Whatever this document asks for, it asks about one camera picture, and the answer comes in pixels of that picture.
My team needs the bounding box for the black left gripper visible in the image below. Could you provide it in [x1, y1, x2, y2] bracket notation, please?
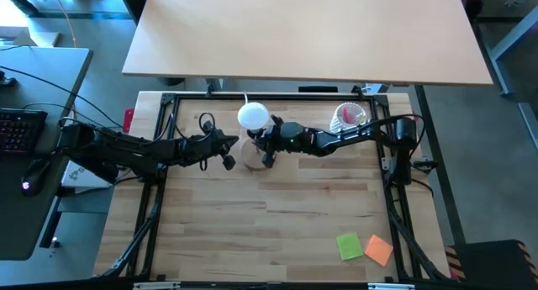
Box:
[180, 128, 240, 171]

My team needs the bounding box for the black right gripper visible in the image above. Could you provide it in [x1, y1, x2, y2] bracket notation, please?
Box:
[261, 114, 317, 169]

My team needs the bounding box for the wooden base lamp stand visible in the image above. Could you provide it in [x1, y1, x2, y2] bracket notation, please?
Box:
[240, 129, 274, 171]

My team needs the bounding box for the white reflector lightbulb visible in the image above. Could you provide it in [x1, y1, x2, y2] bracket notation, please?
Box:
[237, 101, 271, 131]

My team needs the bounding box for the white textured cup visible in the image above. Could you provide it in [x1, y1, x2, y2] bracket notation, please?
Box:
[330, 102, 367, 134]

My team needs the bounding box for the large wooden desk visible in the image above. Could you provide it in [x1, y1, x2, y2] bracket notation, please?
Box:
[121, 0, 493, 86]

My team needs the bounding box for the green sticky note pad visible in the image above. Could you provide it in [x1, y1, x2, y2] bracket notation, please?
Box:
[335, 232, 365, 261]

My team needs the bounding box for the orange sticky note pad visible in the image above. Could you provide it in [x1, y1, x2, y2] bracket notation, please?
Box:
[363, 234, 395, 268]

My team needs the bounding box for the white printed box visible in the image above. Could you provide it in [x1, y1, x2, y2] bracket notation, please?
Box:
[61, 160, 117, 189]

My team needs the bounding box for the black computer mouse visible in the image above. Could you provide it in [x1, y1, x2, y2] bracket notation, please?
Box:
[19, 157, 52, 198]

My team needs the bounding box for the black keyboard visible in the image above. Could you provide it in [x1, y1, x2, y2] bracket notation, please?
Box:
[0, 108, 48, 155]

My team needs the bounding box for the grey side desk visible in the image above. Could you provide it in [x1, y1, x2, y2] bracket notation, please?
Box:
[0, 45, 94, 261]

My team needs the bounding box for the black yellow striped crate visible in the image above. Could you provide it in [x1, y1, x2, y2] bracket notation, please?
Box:
[445, 238, 538, 290]

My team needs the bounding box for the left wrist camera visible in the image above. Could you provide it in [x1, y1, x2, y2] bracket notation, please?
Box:
[198, 120, 218, 136]

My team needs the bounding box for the black aluminium table frame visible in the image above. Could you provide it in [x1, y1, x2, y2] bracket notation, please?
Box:
[98, 90, 453, 282]

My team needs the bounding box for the grey metal desk frame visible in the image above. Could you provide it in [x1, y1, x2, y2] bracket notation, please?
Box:
[489, 16, 538, 150]

